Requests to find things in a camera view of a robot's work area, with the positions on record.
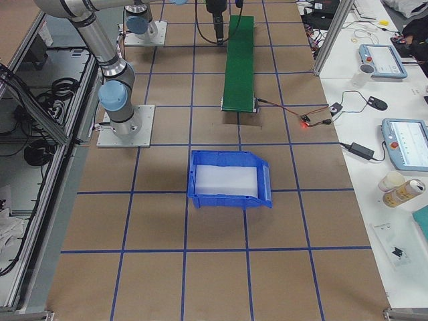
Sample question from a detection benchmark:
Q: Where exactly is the small speed controller board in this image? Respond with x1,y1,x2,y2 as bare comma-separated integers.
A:
300,115,311,124

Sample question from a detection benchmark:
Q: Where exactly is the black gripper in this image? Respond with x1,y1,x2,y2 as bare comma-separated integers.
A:
205,0,227,23

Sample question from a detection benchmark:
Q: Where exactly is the upper teach pendant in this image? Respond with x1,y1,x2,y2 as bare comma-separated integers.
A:
358,44,407,79

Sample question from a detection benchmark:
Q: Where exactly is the green conveyor belt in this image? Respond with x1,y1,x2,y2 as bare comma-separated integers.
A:
221,15,257,113

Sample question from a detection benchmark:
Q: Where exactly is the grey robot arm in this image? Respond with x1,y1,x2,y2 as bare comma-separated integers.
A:
35,1,142,136
124,1,227,44

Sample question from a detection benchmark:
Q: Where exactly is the white mug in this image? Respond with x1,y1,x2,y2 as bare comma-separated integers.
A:
351,64,375,88

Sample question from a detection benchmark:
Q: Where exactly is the aluminium frame post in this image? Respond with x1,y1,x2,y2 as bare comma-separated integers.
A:
313,0,354,76

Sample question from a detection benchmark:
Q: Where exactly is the teach pendant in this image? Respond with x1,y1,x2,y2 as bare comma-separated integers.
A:
381,118,427,172
358,44,407,79

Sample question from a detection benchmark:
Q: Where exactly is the black computer mouse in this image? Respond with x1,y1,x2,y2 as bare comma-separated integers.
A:
367,96,388,111

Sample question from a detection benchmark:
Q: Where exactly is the blue plastic bin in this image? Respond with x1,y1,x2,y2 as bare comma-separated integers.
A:
187,150,273,209

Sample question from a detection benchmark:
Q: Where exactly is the lower teach pendant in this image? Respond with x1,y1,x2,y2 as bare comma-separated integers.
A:
381,118,427,172

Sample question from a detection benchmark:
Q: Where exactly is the black power adapter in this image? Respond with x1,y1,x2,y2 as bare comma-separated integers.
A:
348,142,374,161

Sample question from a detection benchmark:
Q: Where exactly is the red black conveyor cable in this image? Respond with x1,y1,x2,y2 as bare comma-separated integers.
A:
257,97,332,128

